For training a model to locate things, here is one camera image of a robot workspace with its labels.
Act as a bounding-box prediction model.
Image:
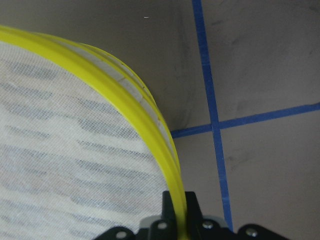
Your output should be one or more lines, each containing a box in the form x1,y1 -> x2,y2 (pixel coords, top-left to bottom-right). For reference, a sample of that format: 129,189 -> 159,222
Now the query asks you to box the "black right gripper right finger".
185,191 -> 286,240

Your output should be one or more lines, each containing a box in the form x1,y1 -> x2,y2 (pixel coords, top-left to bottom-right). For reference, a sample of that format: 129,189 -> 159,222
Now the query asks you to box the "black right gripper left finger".
94,191 -> 180,240

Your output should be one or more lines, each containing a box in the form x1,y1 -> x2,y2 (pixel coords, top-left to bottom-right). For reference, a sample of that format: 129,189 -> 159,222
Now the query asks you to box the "yellow bamboo steamer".
0,26 -> 189,240

